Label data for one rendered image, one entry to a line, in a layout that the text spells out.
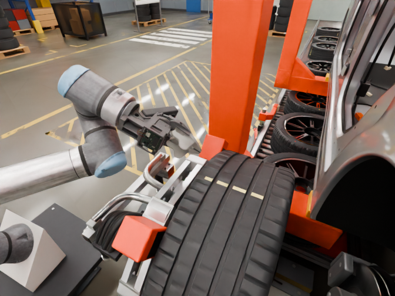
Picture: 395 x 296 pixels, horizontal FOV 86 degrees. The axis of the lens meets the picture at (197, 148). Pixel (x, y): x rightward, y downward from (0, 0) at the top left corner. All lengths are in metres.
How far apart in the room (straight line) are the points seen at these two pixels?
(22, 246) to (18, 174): 0.79
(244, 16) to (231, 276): 0.70
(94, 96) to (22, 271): 1.13
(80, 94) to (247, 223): 0.47
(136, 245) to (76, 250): 1.11
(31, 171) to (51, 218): 1.17
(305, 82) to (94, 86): 2.51
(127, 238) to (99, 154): 0.24
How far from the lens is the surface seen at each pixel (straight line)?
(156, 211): 0.56
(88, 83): 0.57
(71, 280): 1.50
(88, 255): 1.53
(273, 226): 0.48
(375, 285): 0.74
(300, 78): 2.82
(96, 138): 0.63
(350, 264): 0.83
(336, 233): 1.22
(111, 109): 0.54
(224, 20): 0.81
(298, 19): 2.70
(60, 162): 0.63
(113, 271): 1.78
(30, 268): 1.46
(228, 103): 0.88
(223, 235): 0.47
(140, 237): 0.49
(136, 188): 0.80
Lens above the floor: 1.57
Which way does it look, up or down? 39 degrees down
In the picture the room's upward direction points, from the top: straight up
